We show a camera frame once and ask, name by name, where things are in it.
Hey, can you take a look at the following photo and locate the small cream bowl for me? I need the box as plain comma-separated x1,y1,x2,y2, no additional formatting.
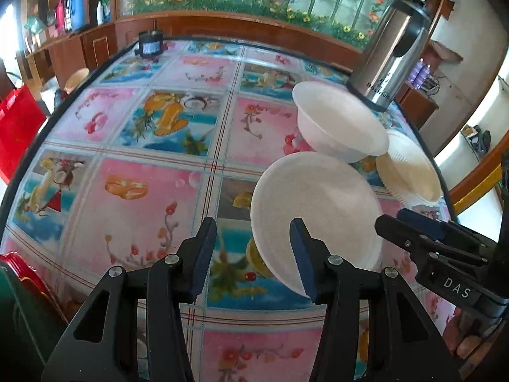
64,67,90,95

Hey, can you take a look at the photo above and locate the dark bag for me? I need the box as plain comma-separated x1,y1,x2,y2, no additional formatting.
475,125,492,154

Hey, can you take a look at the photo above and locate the cream plastic bowl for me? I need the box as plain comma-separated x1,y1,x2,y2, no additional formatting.
376,128,443,208

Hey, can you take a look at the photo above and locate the steel thermos jug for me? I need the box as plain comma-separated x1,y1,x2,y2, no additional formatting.
347,0,432,112

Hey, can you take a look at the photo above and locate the brown woven basket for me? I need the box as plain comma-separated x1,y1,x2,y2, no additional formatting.
431,40,464,63

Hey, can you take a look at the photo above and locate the person's right hand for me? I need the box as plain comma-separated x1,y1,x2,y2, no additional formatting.
455,332,492,367

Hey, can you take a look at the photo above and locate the wooden partition cabinet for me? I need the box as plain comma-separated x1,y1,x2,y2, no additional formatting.
24,10,440,128

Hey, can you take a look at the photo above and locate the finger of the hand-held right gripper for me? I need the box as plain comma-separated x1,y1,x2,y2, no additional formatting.
375,214,491,272
398,208,496,249

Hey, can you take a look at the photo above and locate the white paper bowl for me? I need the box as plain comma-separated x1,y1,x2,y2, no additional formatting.
291,81,389,164
250,151,384,297

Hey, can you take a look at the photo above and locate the small black device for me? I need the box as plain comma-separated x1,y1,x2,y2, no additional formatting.
134,31,164,58

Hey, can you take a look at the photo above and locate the dark green plastic bowl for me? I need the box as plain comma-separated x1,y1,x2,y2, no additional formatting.
0,265,70,382

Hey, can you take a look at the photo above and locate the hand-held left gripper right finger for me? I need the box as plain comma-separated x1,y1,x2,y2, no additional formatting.
289,217,466,382

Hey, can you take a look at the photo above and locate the red shopping bag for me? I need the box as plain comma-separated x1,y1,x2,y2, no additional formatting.
0,84,47,186

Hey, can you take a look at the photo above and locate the blue thermos jug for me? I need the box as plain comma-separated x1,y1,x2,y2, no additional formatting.
66,0,85,32

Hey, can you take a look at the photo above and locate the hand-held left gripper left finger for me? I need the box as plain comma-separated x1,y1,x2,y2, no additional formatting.
41,216,219,382

